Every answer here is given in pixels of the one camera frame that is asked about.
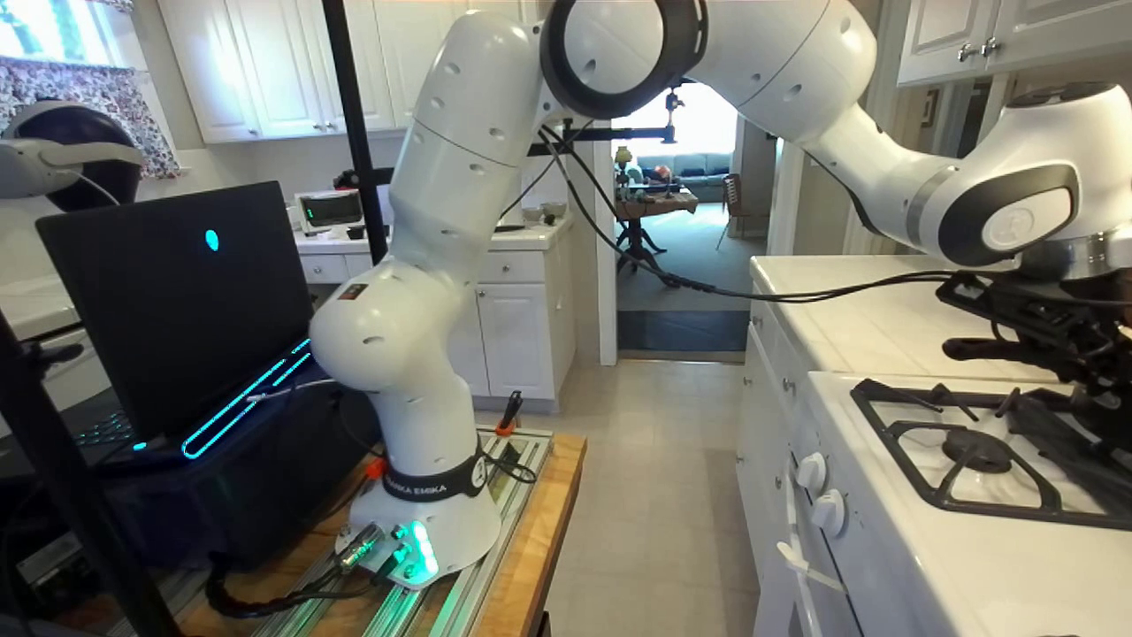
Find white oven door handle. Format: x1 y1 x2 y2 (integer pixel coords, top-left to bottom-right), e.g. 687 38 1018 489
754 534 852 637

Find white cabinet with metal knobs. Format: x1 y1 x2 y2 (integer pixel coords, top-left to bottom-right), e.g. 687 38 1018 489
897 0 1132 94

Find white upper kitchen cabinets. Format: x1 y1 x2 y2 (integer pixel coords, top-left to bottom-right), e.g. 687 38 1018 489
155 0 473 149

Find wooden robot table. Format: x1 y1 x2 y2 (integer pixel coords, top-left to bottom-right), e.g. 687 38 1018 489
173 429 591 637

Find white stove knob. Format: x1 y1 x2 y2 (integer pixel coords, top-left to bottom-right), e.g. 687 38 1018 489
807 485 852 540
793 451 832 501

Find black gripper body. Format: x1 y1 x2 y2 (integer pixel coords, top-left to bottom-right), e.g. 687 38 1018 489
1038 275 1132 359

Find black camera stand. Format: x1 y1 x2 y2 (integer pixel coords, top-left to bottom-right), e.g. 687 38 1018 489
320 0 687 269

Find black base power cable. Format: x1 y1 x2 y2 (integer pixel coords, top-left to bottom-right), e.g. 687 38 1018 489
207 548 382 622

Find white tiled counter cabinet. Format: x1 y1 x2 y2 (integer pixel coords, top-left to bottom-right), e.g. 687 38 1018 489
741 252 1072 501

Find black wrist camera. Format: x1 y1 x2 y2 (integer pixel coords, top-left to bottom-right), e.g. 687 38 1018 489
935 272 1047 336

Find grey sofa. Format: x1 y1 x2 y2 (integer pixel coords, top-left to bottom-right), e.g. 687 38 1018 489
635 149 735 202

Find white gas stove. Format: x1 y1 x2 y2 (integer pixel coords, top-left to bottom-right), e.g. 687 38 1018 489
741 365 1132 637

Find black keyboard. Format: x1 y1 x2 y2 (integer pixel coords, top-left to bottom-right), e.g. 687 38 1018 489
0 386 138 478

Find large black stove grate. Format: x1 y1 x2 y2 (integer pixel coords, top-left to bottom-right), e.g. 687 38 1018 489
846 376 1132 530

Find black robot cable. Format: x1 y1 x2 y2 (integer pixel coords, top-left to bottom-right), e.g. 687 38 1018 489
536 122 983 304

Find black tripod leg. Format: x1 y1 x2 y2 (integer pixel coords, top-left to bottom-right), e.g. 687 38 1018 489
0 311 188 637

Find dark pedestal side table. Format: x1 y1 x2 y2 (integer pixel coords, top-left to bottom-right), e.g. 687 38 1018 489
614 173 702 284

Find red and black clamp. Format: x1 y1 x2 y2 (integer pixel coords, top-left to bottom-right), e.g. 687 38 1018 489
490 386 531 443

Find white and black headset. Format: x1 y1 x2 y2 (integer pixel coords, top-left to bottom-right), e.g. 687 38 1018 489
0 103 148 215

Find aluminium base plate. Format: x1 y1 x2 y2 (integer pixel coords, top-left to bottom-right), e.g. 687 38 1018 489
339 422 559 637

